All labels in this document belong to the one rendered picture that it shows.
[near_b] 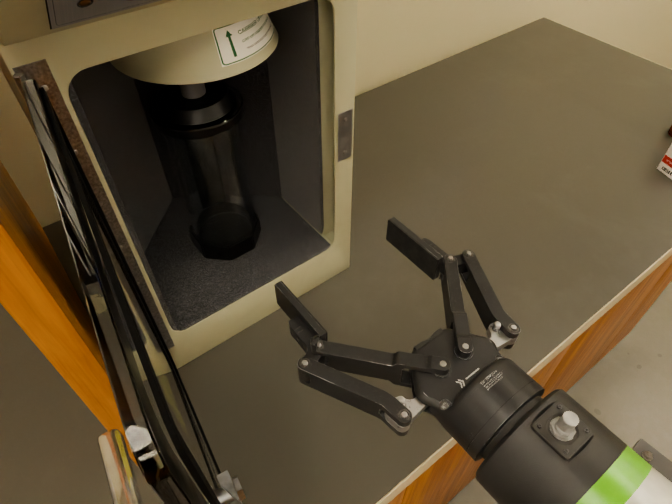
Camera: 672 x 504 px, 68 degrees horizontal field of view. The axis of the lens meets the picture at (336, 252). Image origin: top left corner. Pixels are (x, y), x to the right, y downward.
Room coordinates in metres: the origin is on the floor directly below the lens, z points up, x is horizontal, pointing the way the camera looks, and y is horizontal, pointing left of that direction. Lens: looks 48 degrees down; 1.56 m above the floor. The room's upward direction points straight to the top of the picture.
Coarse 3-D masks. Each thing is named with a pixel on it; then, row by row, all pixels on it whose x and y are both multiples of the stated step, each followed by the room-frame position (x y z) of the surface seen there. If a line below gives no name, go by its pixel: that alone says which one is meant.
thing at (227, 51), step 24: (240, 24) 0.48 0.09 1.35; (264, 24) 0.51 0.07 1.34; (168, 48) 0.45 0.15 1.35; (192, 48) 0.45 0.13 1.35; (216, 48) 0.45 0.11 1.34; (240, 48) 0.46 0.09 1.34; (264, 48) 0.49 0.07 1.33; (144, 72) 0.44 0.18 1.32; (168, 72) 0.44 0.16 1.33; (192, 72) 0.44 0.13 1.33; (216, 72) 0.44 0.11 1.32; (240, 72) 0.45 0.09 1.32
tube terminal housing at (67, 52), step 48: (192, 0) 0.42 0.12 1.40; (240, 0) 0.45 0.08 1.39; (288, 0) 0.48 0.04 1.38; (336, 0) 0.51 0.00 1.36; (0, 48) 0.33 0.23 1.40; (48, 48) 0.35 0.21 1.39; (96, 48) 0.37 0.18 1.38; (144, 48) 0.39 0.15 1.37; (336, 48) 0.51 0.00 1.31; (336, 96) 0.51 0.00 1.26; (336, 144) 0.51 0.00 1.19; (336, 192) 0.51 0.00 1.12; (336, 240) 0.51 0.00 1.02; (192, 336) 0.36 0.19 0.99
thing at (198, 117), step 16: (160, 96) 0.52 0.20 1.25; (176, 96) 0.51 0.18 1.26; (192, 96) 0.51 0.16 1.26; (208, 96) 0.51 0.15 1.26; (224, 96) 0.52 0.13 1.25; (160, 112) 0.50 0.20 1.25; (176, 112) 0.49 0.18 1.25; (192, 112) 0.49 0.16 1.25; (208, 112) 0.49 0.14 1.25; (224, 112) 0.50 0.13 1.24
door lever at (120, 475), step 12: (108, 432) 0.14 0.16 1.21; (120, 432) 0.15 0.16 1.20; (108, 444) 0.14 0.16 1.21; (120, 444) 0.14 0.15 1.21; (108, 456) 0.13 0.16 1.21; (120, 456) 0.13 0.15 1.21; (108, 468) 0.12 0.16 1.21; (120, 468) 0.12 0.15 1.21; (132, 468) 0.12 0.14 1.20; (108, 480) 0.11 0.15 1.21; (120, 480) 0.11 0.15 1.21; (132, 480) 0.11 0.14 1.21; (120, 492) 0.10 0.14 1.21; (132, 492) 0.10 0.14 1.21
